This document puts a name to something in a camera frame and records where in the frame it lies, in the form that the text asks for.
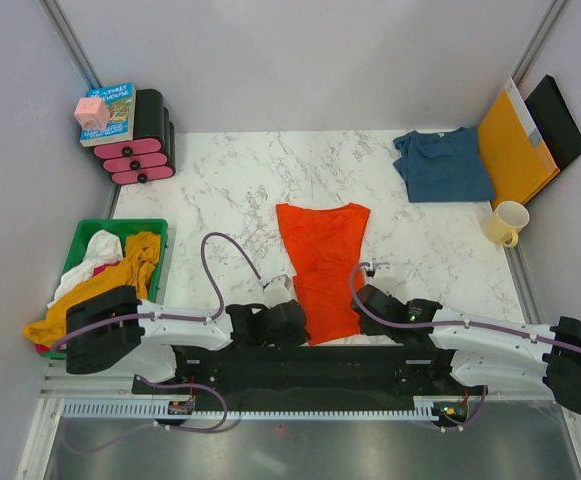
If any orange t shirt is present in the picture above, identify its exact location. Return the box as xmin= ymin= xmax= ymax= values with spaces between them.
xmin=276 ymin=203 xmax=371 ymax=346

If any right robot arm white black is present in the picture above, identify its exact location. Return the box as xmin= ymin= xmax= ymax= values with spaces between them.
xmin=351 ymin=285 xmax=581 ymax=415

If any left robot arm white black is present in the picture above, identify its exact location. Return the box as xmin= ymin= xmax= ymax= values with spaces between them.
xmin=58 ymin=286 xmax=309 ymax=393

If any yellow mug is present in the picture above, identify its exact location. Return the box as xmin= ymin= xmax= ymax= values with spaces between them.
xmin=485 ymin=201 xmax=530 ymax=248

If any blue folded t shirt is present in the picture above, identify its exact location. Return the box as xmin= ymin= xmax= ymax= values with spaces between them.
xmin=393 ymin=127 xmax=495 ymax=203

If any yellow t shirt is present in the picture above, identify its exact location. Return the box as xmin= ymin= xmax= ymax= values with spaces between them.
xmin=23 ymin=231 xmax=161 ymax=347

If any green plastic bin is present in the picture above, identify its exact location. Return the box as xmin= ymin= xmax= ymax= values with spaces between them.
xmin=39 ymin=218 xmax=169 ymax=360

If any orange folder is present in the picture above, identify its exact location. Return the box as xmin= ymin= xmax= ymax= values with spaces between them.
xmin=477 ymin=79 xmax=560 ymax=207

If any pink t shirt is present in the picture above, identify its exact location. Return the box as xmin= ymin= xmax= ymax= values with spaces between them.
xmin=34 ymin=261 xmax=119 ymax=360

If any black flat box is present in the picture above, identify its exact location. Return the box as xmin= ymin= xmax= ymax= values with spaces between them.
xmin=525 ymin=75 xmax=581 ymax=171

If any blue paperback book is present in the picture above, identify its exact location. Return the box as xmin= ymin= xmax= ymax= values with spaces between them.
xmin=80 ymin=83 xmax=136 ymax=148

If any pink cube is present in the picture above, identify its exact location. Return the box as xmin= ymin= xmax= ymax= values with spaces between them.
xmin=74 ymin=97 xmax=110 ymax=131

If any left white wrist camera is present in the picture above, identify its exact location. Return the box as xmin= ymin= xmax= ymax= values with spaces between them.
xmin=262 ymin=274 xmax=294 ymax=308

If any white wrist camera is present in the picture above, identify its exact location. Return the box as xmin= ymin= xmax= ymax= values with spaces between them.
xmin=364 ymin=261 xmax=391 ymax=279
xmin=262 ymin=274 xmax=294 ymax=308

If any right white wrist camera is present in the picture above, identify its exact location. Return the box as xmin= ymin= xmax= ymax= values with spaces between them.
xmin=364 ymin=261 xmax=391 ymax=279

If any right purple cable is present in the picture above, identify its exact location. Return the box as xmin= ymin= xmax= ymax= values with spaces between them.
xmin=349 ymin=263 xmax=581 ymax=434

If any purple cable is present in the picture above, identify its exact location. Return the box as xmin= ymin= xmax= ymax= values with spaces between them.
xmin=349 ymin=263 xmax=581 ymax=434
xmin=49 ymin=232 xmax=271 ymax=454

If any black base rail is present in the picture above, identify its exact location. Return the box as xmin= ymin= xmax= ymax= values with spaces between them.
xmin=158 ymin=345 xmax=483 ymax=410

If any white cable duct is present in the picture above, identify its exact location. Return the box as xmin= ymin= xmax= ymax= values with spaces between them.
xmin=61 ymin=399 xmax=439 ymax=421

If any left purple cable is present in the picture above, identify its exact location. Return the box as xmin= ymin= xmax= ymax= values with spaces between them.
xmin=49 ymin=232 xmax=271 ymax=454

